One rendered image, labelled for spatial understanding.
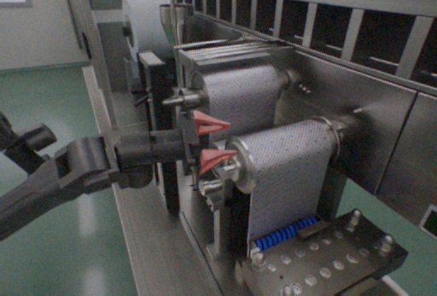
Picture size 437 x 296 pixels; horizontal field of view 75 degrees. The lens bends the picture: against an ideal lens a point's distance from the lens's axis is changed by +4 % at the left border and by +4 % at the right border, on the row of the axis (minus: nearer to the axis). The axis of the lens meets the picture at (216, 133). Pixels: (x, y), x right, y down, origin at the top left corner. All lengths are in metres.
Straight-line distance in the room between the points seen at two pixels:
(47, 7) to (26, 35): 0.60
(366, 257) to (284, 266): 0.21
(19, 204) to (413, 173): 0.77
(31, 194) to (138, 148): 0.17
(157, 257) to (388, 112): 0.75
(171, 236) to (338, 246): 0.51
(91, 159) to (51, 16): 5.61
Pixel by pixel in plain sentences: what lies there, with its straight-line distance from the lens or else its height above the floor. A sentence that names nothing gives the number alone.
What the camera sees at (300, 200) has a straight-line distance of 0.82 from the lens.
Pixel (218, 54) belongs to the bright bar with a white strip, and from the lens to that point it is 0.83.
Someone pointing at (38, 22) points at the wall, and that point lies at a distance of 6.05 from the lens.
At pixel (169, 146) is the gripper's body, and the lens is 0.48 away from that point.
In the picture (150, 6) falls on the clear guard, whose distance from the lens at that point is 1.49.
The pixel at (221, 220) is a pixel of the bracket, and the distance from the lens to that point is 0.83.
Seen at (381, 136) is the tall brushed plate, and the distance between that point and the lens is 0.80.
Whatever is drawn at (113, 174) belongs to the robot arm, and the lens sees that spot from 0.47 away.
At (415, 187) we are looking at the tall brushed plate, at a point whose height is 1.23.
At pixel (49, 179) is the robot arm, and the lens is 0.51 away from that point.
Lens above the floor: 1.67
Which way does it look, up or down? 31 degrees down
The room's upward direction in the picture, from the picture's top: straight up
